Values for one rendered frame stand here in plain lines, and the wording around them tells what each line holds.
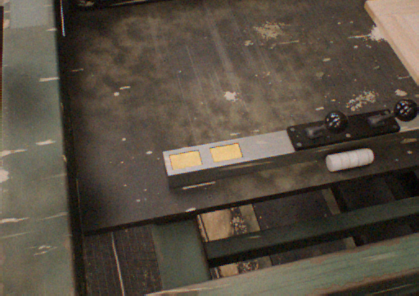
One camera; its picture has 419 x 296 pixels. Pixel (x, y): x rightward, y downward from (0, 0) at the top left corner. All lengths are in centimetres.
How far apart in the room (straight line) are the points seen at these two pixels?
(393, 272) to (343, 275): 7
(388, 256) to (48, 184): 51
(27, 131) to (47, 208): 15
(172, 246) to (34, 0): 57
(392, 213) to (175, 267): 40
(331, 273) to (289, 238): 15
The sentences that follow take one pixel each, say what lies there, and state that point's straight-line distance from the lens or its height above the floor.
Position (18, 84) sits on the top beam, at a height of 194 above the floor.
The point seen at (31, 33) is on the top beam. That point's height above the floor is 192.
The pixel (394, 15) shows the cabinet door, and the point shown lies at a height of 120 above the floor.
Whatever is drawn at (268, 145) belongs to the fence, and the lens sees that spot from 85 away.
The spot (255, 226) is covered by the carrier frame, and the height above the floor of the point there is 79.
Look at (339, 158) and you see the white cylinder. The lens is 88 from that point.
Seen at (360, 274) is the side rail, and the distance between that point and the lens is 75.
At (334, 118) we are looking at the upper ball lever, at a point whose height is 156.
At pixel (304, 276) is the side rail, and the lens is 73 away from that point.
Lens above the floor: 211
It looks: 33 degrees down
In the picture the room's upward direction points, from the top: 78 degrees counter-clockwise
